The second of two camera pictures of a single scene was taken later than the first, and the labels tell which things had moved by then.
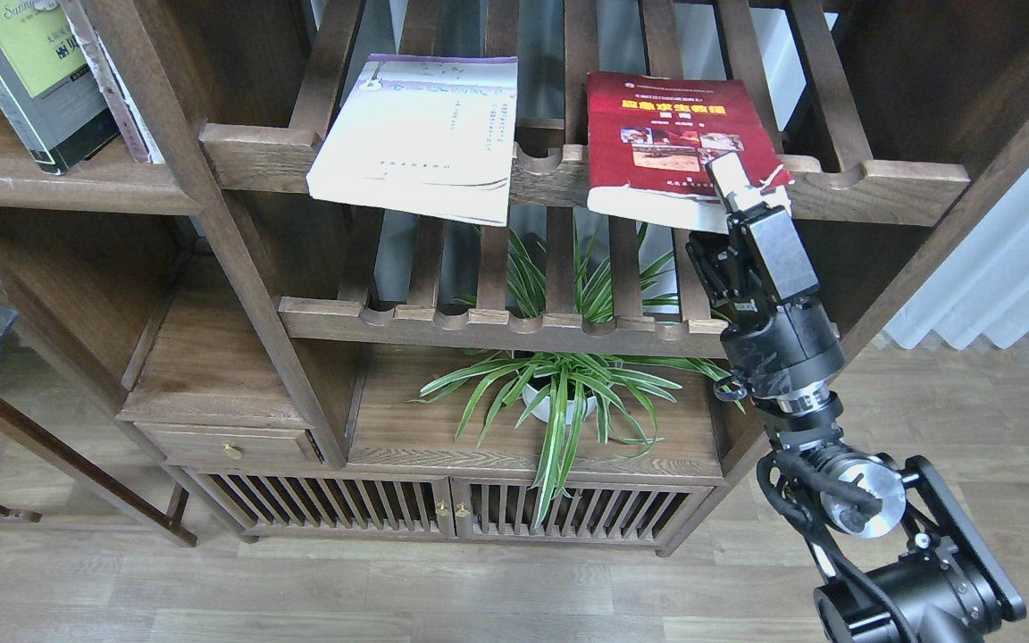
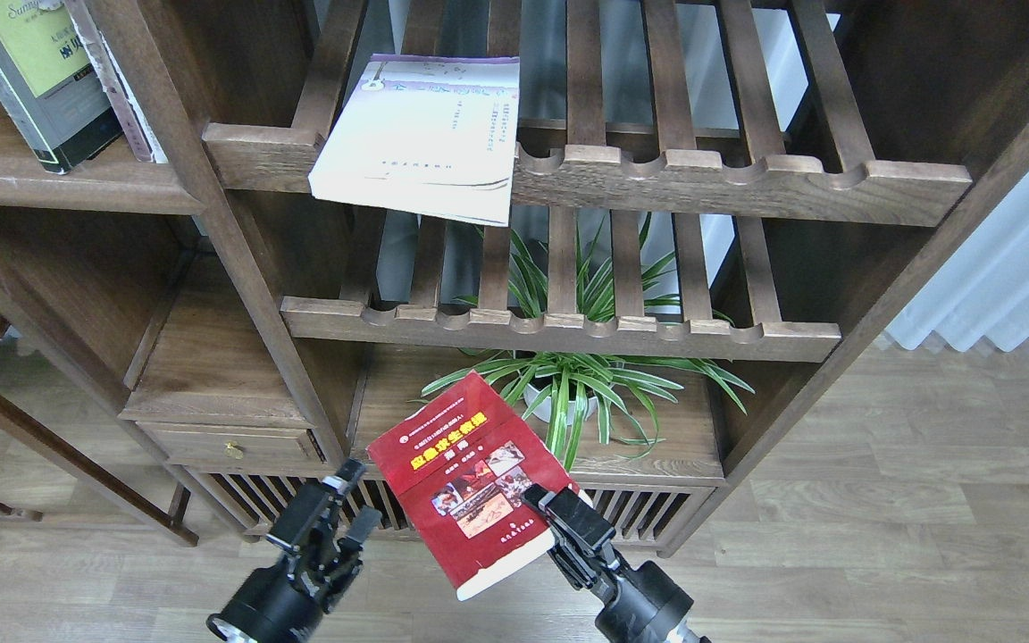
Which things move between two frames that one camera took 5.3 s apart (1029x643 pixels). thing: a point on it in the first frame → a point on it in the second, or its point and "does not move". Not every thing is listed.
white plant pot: [531, 396] does not move
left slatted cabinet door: [287, 502] does not move
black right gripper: [756, 270] → [644, 604]
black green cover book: [29, 54] does not move
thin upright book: [90, 44] does not move
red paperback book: [649, 139] → [463, 463]
